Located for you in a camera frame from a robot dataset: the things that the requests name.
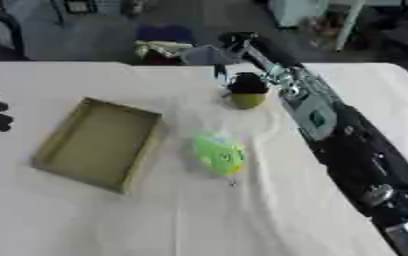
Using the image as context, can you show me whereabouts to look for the white and green bundle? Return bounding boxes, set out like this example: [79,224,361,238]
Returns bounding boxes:
[132,39,194,65]

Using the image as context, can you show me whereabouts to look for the grey bag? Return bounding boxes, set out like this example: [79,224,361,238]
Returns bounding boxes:
[179,44,243,66]

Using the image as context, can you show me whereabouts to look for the green soft toy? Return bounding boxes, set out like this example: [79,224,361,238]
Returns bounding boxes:
[188,130,248,187]

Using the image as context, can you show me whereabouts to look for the black framed device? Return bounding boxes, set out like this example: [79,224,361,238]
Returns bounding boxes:
[62,0,99,15]

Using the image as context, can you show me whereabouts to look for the dark blue bag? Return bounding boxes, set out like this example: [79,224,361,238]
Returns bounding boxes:
[132,24,196,45]

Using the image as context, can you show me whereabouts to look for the tan cardboard box green inside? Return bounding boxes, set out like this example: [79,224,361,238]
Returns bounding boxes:
[29,96,166,195]

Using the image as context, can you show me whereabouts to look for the black chair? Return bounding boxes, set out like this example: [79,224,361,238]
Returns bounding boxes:
[0,2,29,62]

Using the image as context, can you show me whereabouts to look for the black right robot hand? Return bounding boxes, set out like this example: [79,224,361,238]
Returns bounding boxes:
[214,31,304,95]

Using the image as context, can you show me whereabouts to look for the white cabinet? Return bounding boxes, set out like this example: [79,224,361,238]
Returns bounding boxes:
[265,0,369,52]

